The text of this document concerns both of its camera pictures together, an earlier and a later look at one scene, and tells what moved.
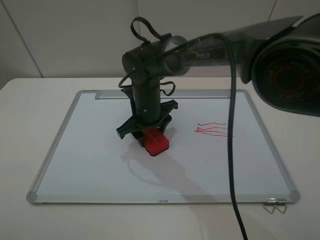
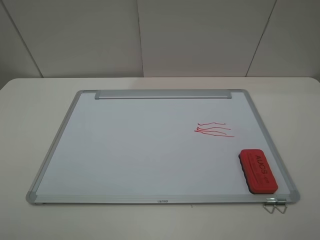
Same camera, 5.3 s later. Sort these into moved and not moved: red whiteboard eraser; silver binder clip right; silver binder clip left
Moved: red whiteboard eraser
Not moved: silver binder clip right; silver binder clip left
